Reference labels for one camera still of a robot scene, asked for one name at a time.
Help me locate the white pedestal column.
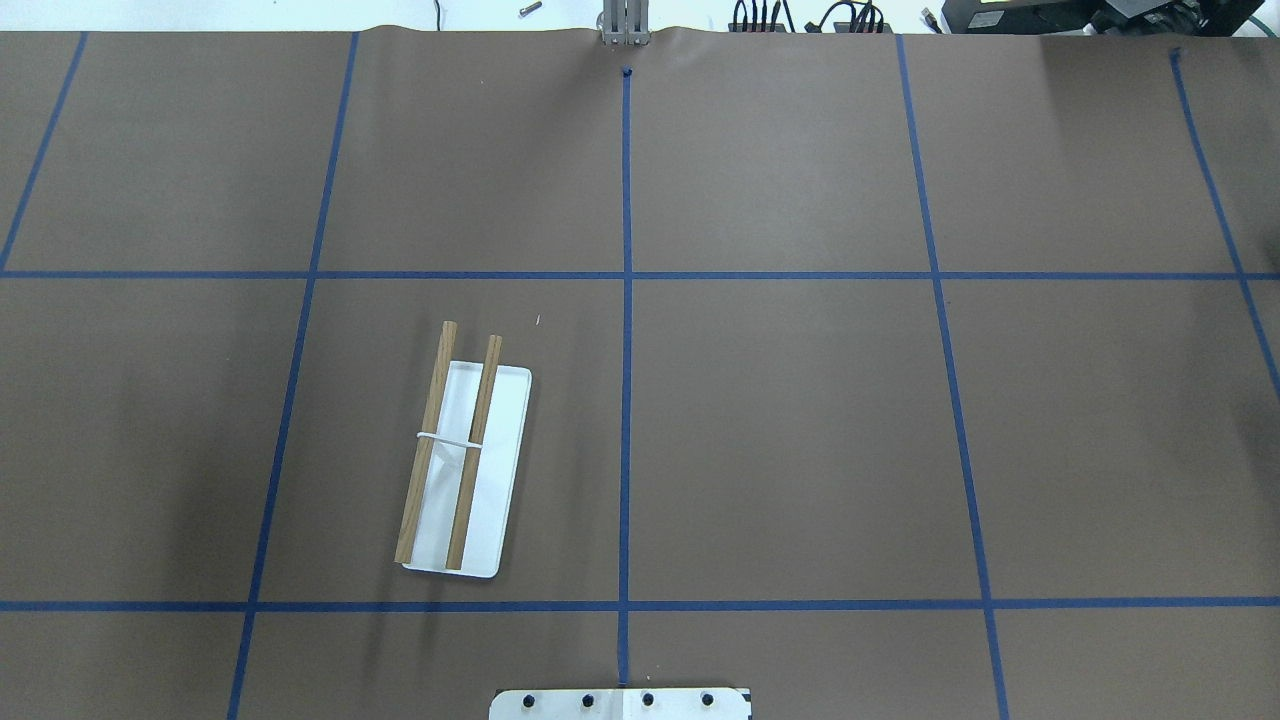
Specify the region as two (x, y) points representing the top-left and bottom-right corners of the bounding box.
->
(488, 687), (754, 719)

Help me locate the black monitor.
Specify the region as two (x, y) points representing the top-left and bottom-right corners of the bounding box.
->
(941, 1), (1263, 37)

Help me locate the aluminium frame post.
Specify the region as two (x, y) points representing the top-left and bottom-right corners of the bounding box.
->
(598, 0), (652, 47)

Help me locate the white wooden towel rack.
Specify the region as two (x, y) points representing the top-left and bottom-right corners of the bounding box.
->
(394, 322), (532, 580)

